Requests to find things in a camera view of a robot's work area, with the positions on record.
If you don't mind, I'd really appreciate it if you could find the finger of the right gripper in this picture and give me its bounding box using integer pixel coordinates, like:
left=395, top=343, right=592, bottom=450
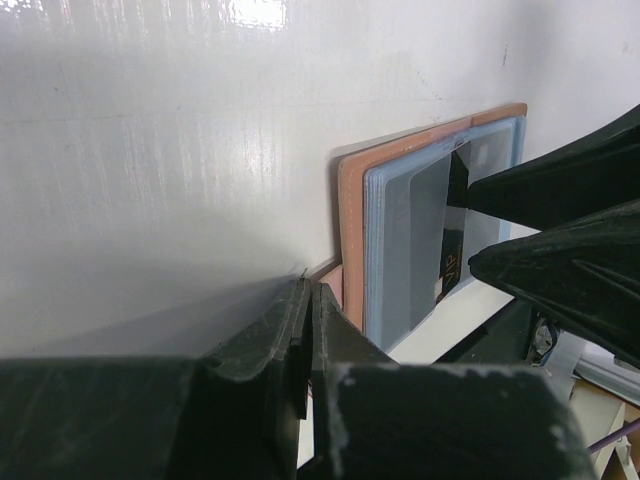
left=469, top=201, right=639, bottom=366
left=465, top=107, right=639, bottom=230

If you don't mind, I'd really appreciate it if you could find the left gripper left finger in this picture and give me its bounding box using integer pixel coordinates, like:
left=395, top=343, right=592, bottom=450
left=174, top=278, right=310, bottom=479

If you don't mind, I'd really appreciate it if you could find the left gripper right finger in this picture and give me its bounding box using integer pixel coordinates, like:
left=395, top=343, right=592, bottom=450
left=310, top=284, right=595, bottom=479

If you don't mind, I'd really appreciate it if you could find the black VIP card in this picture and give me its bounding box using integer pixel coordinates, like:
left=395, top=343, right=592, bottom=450
left=434, top=220, right=465, bottom=303

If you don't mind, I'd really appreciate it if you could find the tan leather card holder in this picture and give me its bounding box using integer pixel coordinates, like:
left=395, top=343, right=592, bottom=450
left=320, top=102, right=528, bottom=332

